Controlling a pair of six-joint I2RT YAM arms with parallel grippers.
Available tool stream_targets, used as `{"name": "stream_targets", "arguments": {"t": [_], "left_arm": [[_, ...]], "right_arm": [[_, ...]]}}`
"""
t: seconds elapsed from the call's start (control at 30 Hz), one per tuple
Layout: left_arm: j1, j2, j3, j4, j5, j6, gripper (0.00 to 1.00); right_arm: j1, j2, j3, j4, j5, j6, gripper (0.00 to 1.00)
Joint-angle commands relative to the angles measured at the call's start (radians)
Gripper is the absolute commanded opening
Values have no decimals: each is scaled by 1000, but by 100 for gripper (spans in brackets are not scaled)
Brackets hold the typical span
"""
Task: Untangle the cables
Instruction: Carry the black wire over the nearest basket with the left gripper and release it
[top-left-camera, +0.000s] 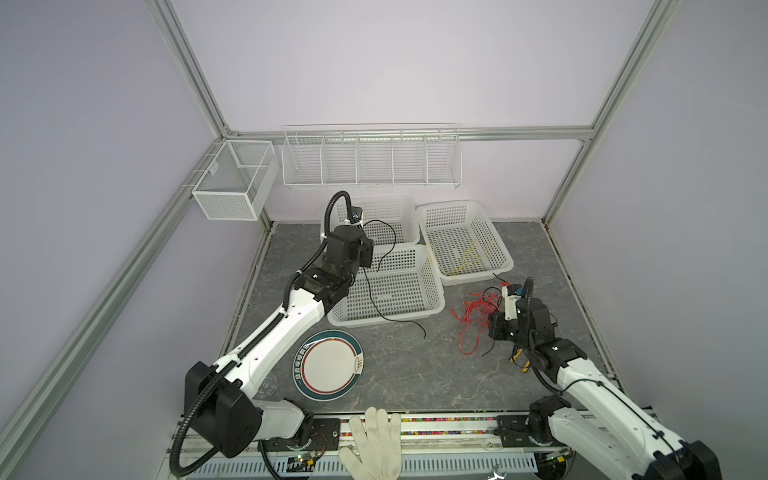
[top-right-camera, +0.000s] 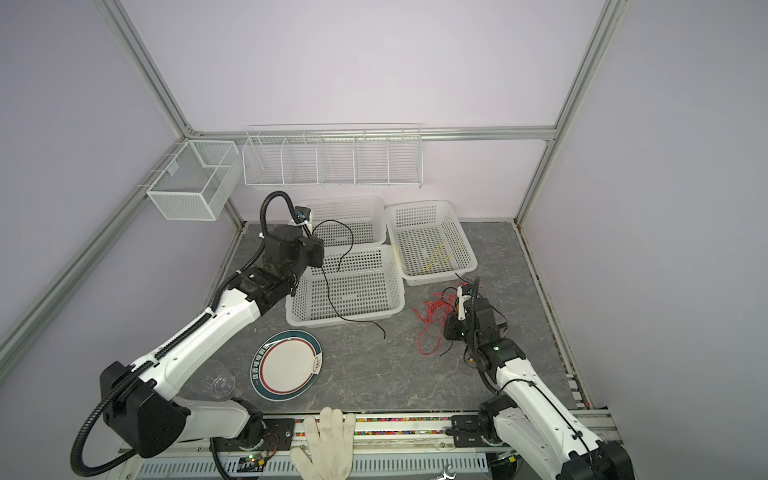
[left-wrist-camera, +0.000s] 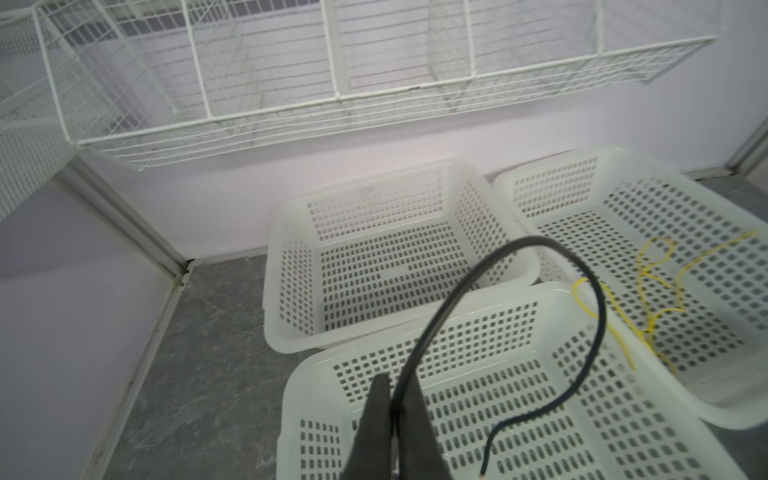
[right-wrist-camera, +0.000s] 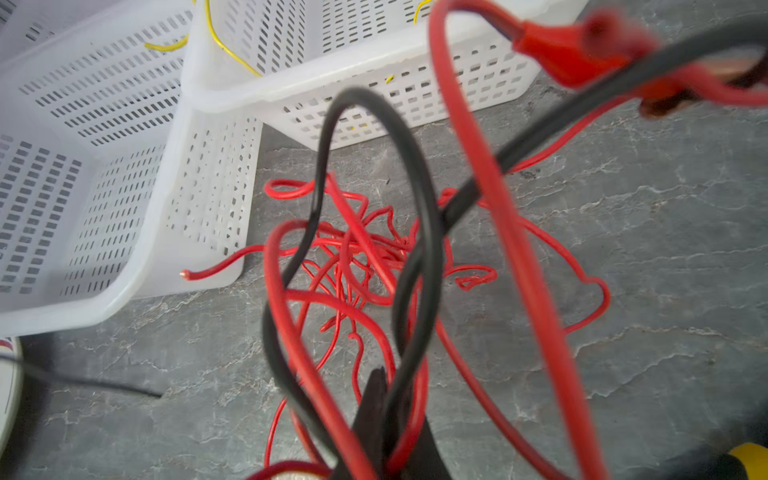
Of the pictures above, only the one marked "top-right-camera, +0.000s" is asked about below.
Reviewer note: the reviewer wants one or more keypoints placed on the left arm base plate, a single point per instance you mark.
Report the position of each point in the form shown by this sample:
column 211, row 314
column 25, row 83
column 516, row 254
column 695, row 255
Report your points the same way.
column 267, row 434

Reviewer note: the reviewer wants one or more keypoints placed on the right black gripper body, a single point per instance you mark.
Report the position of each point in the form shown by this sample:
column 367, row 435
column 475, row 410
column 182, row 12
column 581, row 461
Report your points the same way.
column 457, row 329

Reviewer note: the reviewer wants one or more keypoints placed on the white wire wall shelf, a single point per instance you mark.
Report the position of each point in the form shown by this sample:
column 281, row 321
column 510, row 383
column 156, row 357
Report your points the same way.
column 325, row 155

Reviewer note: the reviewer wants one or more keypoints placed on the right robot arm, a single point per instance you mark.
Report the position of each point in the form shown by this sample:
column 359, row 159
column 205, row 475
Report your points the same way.
column 524, row 413

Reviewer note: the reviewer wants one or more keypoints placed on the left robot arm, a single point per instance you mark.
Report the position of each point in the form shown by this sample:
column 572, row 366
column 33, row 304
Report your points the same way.
column 141, row 401

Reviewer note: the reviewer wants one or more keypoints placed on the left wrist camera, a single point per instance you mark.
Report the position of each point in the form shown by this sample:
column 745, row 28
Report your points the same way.
column 302, row 218

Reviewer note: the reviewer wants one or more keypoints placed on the white mesh wall box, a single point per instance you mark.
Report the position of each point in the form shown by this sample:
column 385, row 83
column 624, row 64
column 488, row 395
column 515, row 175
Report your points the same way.
column 198, row 180

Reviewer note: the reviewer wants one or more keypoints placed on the back left white basket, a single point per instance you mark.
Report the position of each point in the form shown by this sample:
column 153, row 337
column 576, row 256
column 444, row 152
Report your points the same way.
column 345, row 220

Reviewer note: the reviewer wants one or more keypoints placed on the front white plastic basket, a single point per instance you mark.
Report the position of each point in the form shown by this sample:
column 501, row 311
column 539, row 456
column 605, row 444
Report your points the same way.
column 359, row 284

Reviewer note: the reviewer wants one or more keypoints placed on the white plate green rim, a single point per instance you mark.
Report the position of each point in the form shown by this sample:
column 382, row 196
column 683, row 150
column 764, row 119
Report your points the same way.
column 286, row 365

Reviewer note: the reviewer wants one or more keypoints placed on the clear glass cup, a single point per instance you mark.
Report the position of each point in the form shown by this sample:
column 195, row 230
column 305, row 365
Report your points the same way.
column 217, row 381

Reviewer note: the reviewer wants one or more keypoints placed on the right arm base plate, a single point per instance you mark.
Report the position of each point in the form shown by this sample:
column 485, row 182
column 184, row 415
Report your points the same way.
column 475, row 430

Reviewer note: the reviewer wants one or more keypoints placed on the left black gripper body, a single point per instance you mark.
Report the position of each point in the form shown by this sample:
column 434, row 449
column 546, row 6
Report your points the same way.
column 311, row 257

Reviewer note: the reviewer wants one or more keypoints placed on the back right white basket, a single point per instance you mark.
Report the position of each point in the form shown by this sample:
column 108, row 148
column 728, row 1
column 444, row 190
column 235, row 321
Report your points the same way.
column 430, row 243

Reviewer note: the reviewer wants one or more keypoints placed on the white gloved hand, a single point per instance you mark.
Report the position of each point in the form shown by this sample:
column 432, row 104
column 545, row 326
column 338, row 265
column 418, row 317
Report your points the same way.
column 330, row 445

